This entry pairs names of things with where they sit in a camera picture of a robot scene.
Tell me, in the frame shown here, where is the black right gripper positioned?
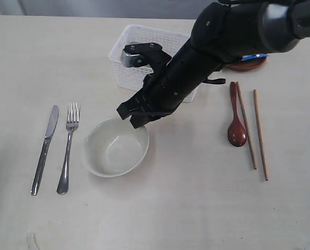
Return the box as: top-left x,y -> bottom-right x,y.
117,62 -> 212,129

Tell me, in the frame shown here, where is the white perforated plastic basket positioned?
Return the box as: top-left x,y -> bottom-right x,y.
109,24 -> 189,91

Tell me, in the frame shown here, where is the grey speckled ceramic bowl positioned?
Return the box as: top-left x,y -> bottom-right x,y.
83,117 -> 150,178

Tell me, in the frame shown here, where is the silver metal fork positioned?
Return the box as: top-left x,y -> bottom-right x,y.
56,102 -> 80,194

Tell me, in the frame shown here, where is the silver metal table knife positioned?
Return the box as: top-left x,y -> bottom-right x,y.
31,105 -> 59,196

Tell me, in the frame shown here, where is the red-brown wooden spoon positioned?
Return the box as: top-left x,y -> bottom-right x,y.
227,82 -> 247,147

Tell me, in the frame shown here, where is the brown wooden chopstick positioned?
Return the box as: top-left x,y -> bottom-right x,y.
253,89 -> 269,181
236,82 -> 257,170

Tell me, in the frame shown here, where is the blue Lay's chips bag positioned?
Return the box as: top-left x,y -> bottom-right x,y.
241,53 -> 268,61

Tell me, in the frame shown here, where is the brown round plate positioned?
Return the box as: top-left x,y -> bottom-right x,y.
226,57 -> 267,71

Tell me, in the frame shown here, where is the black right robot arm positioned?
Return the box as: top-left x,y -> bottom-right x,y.
117,1 -> 310,128

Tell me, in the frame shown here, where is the white curtain backdrop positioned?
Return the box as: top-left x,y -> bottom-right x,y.
0,0 -> 212,19

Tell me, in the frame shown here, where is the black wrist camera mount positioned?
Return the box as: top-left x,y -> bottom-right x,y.
122,42 -> 172,73

